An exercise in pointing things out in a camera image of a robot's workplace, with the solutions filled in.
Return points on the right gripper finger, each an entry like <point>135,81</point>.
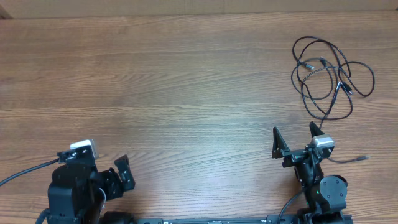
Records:
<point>315,130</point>
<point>280,148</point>

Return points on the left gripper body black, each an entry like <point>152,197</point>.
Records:
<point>109,185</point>

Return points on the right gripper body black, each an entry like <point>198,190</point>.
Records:
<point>295,157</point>

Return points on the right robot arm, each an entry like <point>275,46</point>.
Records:
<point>325,195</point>

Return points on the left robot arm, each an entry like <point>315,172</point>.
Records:
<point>78,193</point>

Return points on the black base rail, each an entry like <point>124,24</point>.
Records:
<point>214,220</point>

